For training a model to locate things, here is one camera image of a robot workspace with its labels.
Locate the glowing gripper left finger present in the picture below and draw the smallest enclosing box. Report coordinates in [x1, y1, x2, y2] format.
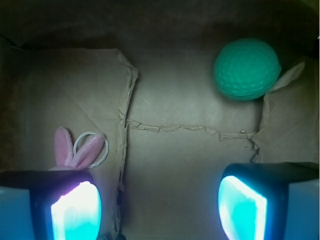
[0, 170, 102, 240]

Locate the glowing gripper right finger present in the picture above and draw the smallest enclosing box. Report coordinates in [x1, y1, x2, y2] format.
[218, 162, 320, 240]

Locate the green dimpled ball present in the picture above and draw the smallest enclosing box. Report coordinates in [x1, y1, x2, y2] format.
[213, 38, 282, 101]

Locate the pink plush bunny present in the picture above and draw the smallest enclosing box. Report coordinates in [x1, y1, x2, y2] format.
[50, 127, 109, 171]

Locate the brown paper bag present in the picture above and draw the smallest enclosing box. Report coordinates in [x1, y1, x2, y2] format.
[0, 0, 320, 240]

